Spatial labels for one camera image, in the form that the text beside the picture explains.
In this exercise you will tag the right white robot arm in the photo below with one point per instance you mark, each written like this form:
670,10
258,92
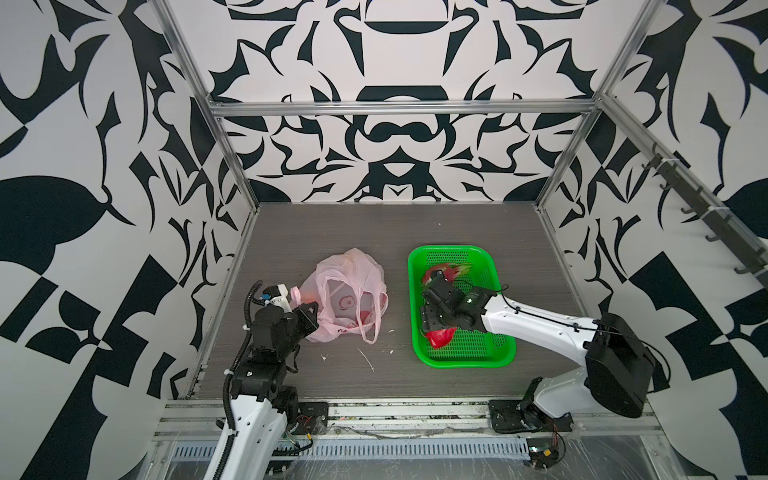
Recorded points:
614,367

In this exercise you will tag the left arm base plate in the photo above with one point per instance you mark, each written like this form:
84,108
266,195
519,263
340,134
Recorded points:
309,418

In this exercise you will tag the white slotted cable duct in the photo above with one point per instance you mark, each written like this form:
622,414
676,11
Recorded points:
326,449

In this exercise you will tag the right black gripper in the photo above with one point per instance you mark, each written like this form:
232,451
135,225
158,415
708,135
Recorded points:
428,317

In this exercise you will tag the black wall hook rack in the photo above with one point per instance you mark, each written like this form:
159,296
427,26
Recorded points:
701,204

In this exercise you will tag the green plastic basket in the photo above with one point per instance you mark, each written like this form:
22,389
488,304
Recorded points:
466,349

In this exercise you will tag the red dragon fruit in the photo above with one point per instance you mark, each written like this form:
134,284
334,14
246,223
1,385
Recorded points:
450,271

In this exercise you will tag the small circuit board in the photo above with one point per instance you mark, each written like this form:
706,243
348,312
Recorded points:
545,453

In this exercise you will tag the aluminium frame rail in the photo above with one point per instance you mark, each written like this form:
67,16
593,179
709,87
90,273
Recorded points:
404,107

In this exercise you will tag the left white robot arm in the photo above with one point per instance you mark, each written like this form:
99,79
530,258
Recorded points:
260,410

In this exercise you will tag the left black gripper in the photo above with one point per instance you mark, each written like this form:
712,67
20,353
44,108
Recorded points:
305,319

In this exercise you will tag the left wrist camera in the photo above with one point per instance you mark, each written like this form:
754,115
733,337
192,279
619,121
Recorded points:
276,295

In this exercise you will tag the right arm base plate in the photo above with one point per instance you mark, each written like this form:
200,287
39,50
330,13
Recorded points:
522,416

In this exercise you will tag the pink plastic bag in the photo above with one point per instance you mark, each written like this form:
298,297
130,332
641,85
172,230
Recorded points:
351,294

